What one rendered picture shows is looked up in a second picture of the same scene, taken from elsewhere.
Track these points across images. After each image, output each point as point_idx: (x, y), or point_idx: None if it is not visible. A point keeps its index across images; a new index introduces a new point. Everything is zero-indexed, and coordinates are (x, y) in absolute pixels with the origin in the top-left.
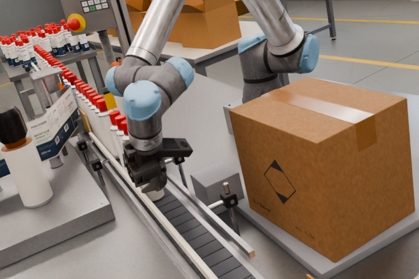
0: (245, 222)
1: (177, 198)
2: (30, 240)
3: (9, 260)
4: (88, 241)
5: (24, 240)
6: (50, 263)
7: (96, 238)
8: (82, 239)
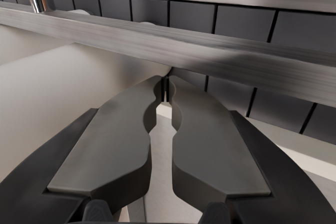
0: None
1: (211, 2)
2: (129, 204)
3: (141, 209)
4: (164, 155)
5: (128, 210)
6: (173, 198)
7: (165, 146)
8: (153, 155)
